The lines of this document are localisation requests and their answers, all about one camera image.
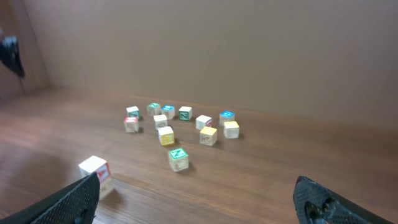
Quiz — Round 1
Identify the blue D block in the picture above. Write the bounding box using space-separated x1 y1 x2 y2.
99 178 114 200

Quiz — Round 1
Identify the red I block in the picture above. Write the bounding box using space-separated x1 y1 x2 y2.
124 117 139 133

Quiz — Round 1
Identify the white block teal side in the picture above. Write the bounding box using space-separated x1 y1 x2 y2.
126 106 140 119

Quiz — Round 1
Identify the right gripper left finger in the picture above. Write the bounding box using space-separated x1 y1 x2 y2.
1 172 100 224

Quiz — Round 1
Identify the blue top block left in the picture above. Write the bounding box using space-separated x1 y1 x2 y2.
161 105 175 119

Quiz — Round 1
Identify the blue top block right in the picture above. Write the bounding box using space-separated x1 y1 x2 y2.
219 110 235 126

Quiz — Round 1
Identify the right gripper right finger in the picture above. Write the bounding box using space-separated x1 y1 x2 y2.
293 176 392 224

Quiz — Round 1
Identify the yellow top block far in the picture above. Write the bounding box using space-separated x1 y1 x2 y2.
224 121 239 139

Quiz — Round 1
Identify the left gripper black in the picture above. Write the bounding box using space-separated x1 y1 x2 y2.
1 29 25 78

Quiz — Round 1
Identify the white block green side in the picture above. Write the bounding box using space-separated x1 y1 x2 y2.
178 106 193 121

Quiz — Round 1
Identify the white block centre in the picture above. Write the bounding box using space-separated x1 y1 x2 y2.
153 114 168 130

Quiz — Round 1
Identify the white block yellow side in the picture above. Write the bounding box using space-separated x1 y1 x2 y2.
158 126 175 146

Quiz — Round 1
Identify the green n block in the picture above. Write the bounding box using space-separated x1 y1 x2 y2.
147 103 161 116
168 147 189 172

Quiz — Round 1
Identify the white picture block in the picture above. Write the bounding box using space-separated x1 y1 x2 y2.
195 115 212 130

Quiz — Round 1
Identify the yellow top block near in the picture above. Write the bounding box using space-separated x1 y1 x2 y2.
200 126 217 146

